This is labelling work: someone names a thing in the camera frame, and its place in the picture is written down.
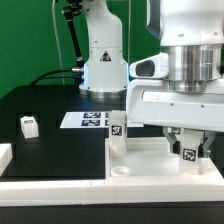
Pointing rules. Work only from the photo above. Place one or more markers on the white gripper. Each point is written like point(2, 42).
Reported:
point(150, 102)

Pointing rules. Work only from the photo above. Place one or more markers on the white square table top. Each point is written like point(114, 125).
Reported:
point(150, 157)

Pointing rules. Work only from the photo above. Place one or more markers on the white fiducial marker sheet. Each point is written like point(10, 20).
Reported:
point(95, 119)

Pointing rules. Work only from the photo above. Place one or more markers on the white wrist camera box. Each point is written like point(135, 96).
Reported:
point(154, 67)

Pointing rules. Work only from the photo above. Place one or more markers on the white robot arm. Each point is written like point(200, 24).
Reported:
point(181, 86)

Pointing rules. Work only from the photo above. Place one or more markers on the white U-shaped obstacle fence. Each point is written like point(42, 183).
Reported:
point(111, 190)

